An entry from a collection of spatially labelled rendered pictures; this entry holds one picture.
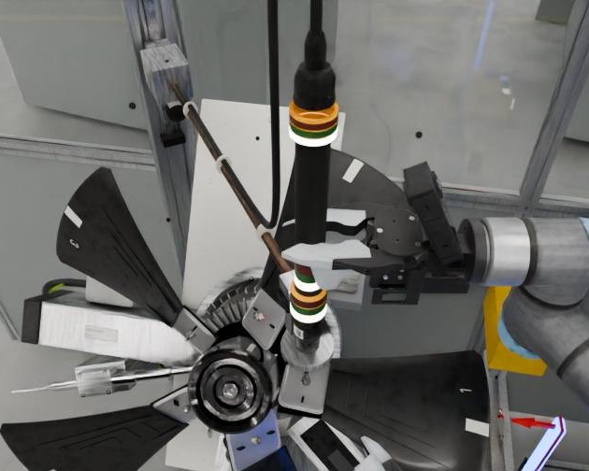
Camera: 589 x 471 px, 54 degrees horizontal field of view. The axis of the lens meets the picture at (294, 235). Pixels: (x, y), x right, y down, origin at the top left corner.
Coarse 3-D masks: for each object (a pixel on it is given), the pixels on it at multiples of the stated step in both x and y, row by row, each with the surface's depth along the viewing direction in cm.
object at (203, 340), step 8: (184, 312) 80; (184, 320) 83; (192, 320) 80; (176, 328) 87; (184, 328) 85; (192, 328) 83; (200, 328) 80; (184, 336) 87; (200, 336) 83; (208, 336) 80; (192, 344) 87; (200, 344) 85; (208, 344) 82; (200, 352) 87
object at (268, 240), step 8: (184, 104) 101; (192, 120) 98; (208, 144) 92; (216, 160) 90; (224, 176) 87; (232, 184) 85; (240, 200) 83; (248, 208) 81; (256, 224) 79; (264, 240) 77; (272, 240) 76; (272, 248) 76; (272, 256) 75; (280, 256) 74; (280, 264) 74; (288, 264) 73
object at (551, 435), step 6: (558, 426) 77; (552, 432) 79; (558, 432) 77; (546, 438) 81; (552, 438) 78; (540, 444) 83; (546, 444) 80; (540, 450) 82; (546, 450) 81; (534, 456) 85; (540, 456) 82; (528, 462) 87; (534, 462) 84; (528, 468) 87; (534, 468) 85
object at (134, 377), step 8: (160, 368) 93; (168, 368) 92; (176, 368) 92; (184, 368) 92; (192, 368) 92; (112, 376) 93; (120, 376) 93; (128, 376) 93; (136, 376) 93; (144, 376) 92; (152, 376) 92; (160, 376) 92; (168, 376) 92; (56, 384) 95; (64, 384) 95; (72, 384) 94; (120, 384) 93; (128, 384) 93; (16, 392) 96
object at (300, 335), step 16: (320, 48) 46; (304, 64) 47; (320, 64) 47; (304, 80) 47; (320, 80) 47; (304, 96) 48; (320, 96) 48; (320, 320) 70; (304, 336) 71; (320, 336) 73; (304, 352) 74
